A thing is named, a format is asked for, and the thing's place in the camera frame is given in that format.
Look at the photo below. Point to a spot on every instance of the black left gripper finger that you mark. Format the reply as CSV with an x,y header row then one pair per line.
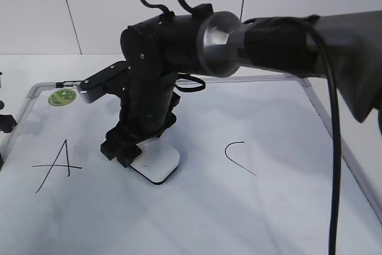
x,y
7,123

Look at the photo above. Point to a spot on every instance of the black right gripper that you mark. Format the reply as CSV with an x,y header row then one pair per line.
x,y
146,112

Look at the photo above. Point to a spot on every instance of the white whiteboard eraser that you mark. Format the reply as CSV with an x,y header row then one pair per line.
x,y
157,161

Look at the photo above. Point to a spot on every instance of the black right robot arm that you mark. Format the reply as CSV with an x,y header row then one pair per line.
x,y
345,49

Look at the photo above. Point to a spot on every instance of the round green magnet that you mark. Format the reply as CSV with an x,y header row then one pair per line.
x,y
62,97

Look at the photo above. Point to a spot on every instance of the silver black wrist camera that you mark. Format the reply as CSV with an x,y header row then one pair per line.
x,y
101,83

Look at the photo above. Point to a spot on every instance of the white board with grey frame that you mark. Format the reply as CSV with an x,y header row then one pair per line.
x,y
254,177

